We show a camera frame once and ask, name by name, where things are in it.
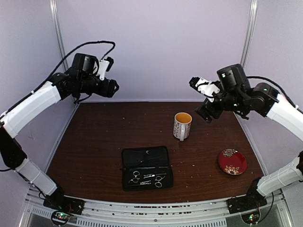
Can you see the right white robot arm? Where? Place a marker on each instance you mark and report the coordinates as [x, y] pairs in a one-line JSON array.
[[270, 101]]

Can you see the right aluminium corner post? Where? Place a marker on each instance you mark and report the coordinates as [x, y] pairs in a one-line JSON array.
[[249, 31]]

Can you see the black zippered tool case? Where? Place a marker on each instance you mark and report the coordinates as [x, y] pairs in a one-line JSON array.
[[157, 163]]

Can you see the aluminium front rail frame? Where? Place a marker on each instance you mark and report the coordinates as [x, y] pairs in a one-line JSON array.
[[213, 213]]

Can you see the left aluminium corner post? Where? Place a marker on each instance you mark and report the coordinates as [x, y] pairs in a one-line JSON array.
[[56, 23]]

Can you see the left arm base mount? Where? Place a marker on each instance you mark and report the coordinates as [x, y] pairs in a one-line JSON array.
[[64, 204]]

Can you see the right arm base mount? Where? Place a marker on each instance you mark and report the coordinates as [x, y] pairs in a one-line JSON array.
[[252, 200]]

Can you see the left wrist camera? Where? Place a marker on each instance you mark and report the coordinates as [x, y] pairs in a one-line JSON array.
[[104, 66]]

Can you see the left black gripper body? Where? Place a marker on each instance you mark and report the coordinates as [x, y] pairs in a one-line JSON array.
[[87, 85]]

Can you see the white floral mug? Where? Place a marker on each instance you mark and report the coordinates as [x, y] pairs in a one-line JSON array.
[[182, 125]]

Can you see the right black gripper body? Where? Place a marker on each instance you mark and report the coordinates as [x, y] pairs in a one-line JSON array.
[[231, 102]]

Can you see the aluminium corner post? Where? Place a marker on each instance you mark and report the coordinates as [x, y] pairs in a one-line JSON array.
[[56, 23], [249, 31]]

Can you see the silver straight hair scissors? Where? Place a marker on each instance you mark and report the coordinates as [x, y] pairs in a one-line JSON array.
[[137, 177]]

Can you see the silver thinning scissors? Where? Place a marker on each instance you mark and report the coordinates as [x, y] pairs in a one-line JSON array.
[[157, 182]]

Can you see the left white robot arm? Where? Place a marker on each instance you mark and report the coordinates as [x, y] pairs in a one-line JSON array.
[[56, 88]]

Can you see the red floral plate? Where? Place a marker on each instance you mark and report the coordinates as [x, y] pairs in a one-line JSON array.
[[232, 162]]

